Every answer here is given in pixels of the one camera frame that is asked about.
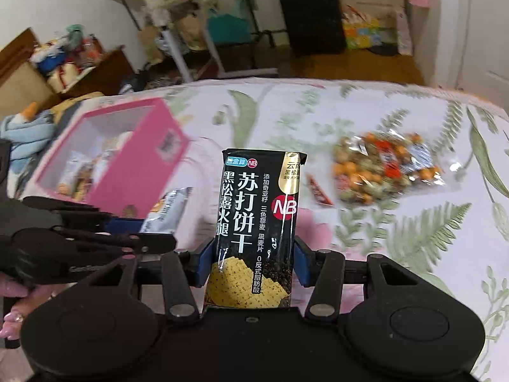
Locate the pale green cracker packet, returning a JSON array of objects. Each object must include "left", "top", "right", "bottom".
[{"left": 95, "top": 131, "right": 134, "bottom": 164}]

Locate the wooden cabinet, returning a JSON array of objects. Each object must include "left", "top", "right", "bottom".
[{"left": 0, "top": 28, "right": 136, "bottom": 109}]

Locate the black cracker packet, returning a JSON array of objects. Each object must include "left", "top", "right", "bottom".
[{"left": 203, "top": 147, "right": 310, "bottom": 311}]

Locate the teal bag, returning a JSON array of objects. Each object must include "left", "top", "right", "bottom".
[{"left": 206, "top": 2, "right": 254, "bottom": 45}]

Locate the red snack packet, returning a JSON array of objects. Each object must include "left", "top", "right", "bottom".
[{"left": 307, "top": 176, "right": 334, "bottom": 207}]

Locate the black suitcase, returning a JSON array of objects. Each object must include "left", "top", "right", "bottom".
[{"left": 277, "top": 0, "right": 346, "bottom": 55}]

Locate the pile of colourful packages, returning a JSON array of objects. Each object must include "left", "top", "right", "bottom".
[{"left": 341, "top": 6, "right": 399, "bottom": 51}]

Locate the person's left hand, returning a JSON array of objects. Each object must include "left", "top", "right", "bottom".
[{"left": 0, "top": 272, "right": 61, "bottom": 342}]

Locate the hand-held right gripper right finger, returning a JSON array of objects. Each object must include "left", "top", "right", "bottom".
[{"left": 293, "top": 238, "right": 435, "bottom": 323}]

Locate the white panelled door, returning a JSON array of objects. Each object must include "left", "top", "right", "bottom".
[{"left": 431, "top": 0, "right": 509, "bottom": 97}]

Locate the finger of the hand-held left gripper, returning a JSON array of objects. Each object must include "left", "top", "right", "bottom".
[
  {"left": 22, "top": 195, "right": 146, "bottom": 232},
  {"left": 11, "top": 226, "right": 178, "bottom": 273}
]

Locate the clear bag of orange balls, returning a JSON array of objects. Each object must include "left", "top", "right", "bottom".
[{"left": 332, "top": 131, "right": 447, "bottom": 204}]

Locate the silver snack bar packet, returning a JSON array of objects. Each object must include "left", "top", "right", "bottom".
[
  {"left": 139, "top": 187, "right": 194, "bottom": 235},
  {"left": 59, "top": 150, "right": 89, "bottom": 192}
]

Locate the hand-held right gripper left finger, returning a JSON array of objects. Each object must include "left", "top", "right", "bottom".
[{"left": 69, "top": 239, "right": 216, "bottom": 323}]

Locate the pink cardboard box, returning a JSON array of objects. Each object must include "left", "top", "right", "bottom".
[{"left": 31, "top": 97, "right": 190, "bottom": 221}]

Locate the pile of clutter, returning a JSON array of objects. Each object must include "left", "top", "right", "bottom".
[{"left": 30, "top": 25, "right": 107, "bottom": 78}]

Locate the white metal stand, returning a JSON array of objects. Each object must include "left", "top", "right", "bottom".
[{"left": 153, "top": 0, "right": 280, "bottom": 83}]

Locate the brown paper bag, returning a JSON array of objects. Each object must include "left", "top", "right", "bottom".
[{"left": 175, "top": 15, "right": 208, "bottom": 50}]

